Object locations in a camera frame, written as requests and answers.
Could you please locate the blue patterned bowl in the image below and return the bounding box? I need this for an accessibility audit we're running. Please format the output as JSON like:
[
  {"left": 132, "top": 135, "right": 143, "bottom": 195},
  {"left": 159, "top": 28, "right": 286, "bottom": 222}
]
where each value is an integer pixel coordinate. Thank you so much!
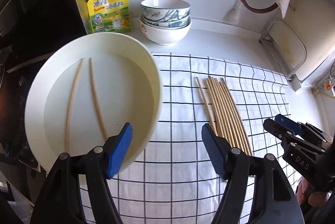
[
  {"left": 140, "top": 14, "right": 190, "bottom": 30},
  {"left": 140, "top": 0, "right": 191, "bottom": 21}
]

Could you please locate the wooden chopstick one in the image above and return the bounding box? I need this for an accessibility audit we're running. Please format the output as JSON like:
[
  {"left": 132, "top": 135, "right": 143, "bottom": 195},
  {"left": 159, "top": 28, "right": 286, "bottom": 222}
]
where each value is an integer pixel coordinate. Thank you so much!
[{"left": 64, "top": 58, "right": 84, "bottom": 153}]

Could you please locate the wooden chopstick six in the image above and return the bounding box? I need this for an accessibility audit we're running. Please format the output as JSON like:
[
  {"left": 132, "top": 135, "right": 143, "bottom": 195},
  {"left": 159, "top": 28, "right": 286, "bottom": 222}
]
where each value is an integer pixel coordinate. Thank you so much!
[{"left": 217, "top": 80, "right": 245, "bottom": 152}]

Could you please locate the wooden chopstick four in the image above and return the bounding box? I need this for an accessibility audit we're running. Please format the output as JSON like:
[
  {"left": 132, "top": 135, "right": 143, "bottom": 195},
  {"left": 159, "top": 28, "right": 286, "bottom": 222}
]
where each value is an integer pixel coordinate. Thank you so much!
[{"left": 208, "top": 77, "right": 231, "bottom": 145}]

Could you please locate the yellow seasoning pouch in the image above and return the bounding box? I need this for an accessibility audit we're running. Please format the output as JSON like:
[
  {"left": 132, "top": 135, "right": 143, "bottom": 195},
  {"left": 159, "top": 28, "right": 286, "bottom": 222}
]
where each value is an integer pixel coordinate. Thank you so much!
[{"left": 87, "top": 0, "right": 132, "bottom": 33}]

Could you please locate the lower blue patterned bowl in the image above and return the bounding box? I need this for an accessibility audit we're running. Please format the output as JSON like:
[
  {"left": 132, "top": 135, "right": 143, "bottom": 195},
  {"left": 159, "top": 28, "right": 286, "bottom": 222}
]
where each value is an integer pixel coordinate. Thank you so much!
[{"left": 140, "top": 14, "right": 190, "bottom": 30}]

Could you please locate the metal rack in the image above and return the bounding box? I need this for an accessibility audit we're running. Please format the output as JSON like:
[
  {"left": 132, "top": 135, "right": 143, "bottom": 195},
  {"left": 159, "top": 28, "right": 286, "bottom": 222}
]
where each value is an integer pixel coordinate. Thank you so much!
[{"left": 259, "top": 18, "right": 307, "bottom": 81}]

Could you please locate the wooden chopstick nine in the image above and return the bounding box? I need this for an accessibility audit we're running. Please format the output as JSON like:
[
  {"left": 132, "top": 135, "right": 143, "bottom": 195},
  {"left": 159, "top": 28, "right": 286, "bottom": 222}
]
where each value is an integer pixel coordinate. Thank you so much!
[{"left": 222, "top": 78, "right": 253, "bottom": 156}]

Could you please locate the large white bowl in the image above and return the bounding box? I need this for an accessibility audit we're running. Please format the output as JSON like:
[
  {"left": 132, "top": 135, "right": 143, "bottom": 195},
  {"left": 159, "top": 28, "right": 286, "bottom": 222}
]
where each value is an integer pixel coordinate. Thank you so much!
[{"left": 139, "top": 15, "right": 192, "bottom": 45}]

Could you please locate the wooden chopstick eleven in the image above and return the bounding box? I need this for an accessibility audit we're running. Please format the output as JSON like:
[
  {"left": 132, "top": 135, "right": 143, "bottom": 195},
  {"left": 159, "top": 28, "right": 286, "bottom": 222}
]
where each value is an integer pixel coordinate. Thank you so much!
[{"left": 196, "top": 77, "right": 217, "bottom": 135}]

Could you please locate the wooden chopstick seven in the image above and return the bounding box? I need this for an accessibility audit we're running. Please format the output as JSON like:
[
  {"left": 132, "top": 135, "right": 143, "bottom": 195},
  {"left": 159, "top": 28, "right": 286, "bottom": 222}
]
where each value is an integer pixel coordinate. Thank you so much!
[{"left": 218, "top": 82, "right": 250, "bottom": 155}]

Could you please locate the white dish brush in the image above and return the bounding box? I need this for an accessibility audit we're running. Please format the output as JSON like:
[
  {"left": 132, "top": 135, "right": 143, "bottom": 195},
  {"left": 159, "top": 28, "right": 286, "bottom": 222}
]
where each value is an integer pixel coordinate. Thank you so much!
[{"left": 226, "top": 0, "right": 242, "bottom": 24}]

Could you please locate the wooden chopstick three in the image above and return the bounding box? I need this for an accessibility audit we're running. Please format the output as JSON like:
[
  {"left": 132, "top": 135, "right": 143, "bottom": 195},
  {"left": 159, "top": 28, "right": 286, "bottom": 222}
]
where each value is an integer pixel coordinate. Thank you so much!
[{"left": 202, "top": 79, "right": 228, "bottom": 180}]

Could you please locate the wooden chopstick eight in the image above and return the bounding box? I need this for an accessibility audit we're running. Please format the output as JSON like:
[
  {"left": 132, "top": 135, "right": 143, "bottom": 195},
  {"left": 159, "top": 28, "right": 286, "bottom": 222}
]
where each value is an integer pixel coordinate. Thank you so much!
[{"left": 219, "top": 82, "right": 253, "bottom": 156}]

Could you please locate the white black grid cloth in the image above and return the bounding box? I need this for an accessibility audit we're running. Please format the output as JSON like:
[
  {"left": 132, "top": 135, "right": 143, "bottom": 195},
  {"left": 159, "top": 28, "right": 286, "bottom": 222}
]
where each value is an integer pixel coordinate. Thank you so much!
[{"left": 108, "top": 53, "right": 300, "bottom": 223}]

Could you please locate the person right hand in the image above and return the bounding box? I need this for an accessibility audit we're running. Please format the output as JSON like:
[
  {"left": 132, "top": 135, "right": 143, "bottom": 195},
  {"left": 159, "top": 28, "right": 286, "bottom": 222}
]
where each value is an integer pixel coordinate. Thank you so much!
[{"left": 295, "top": 177, "right": 334, "bottom": 211}]

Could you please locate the wooden chopstick five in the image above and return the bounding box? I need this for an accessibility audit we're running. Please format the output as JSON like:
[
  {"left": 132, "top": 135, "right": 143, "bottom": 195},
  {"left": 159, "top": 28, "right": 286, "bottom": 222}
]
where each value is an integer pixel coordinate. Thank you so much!
[{"left": 210, "top": 78, "right": 239, "bottom": 147}]

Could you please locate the white round tray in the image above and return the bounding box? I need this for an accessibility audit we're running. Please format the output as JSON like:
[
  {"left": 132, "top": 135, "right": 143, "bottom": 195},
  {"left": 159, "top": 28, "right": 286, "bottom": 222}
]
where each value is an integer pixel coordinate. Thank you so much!
[{"left": 24, "top": 32, "right": 162, "bottom": 171}]

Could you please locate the wall power outlet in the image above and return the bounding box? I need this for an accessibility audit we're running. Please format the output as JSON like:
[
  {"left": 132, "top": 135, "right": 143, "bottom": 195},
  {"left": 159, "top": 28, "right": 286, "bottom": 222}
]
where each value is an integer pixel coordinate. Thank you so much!
[{"left": 312, "top": 75, "right": 334, "bottom": 99}]

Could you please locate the upper blue patterned bowl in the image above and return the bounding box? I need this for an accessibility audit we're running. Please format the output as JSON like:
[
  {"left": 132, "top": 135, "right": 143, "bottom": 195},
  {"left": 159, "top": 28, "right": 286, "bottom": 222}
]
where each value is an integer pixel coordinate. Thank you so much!
[{"left": 140, "top": 0, "right": 191, "bottom": 21}]

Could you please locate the white cutting board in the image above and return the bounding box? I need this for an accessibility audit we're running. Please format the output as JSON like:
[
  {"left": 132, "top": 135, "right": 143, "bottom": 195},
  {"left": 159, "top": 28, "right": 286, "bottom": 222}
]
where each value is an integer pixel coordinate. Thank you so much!
[{"left": 283, "top": 0, "right": 334, "bottom": 81}]

